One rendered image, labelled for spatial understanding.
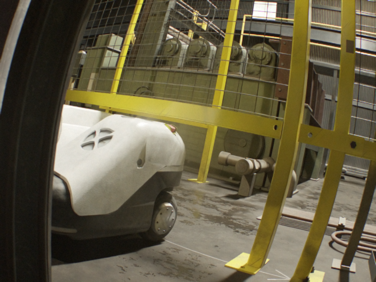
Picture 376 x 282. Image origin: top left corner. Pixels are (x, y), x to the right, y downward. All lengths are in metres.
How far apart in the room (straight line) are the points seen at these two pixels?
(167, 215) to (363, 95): 11.25
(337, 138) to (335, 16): 12.30
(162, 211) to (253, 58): 2.15
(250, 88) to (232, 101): 0.21
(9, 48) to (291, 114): 0.77
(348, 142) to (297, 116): 0.18
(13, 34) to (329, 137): 0.78
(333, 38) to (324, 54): 1.02
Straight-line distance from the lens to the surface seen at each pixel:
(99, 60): 4.01
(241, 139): 2.71
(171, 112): 1.03
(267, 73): 2.85
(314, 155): 4.67
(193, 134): 2.97
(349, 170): 8.53
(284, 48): 2.70
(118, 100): 1.19
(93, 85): 3.95
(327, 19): 13.03
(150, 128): 0.82
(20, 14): 0.25
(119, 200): 0.78
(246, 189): 2.17
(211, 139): 2.38
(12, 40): 0.24
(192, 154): 2.96
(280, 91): 2.60
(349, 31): 0.94
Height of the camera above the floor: 0.37
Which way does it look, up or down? 2 degrees down
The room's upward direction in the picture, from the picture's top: 11 degrees clockwise
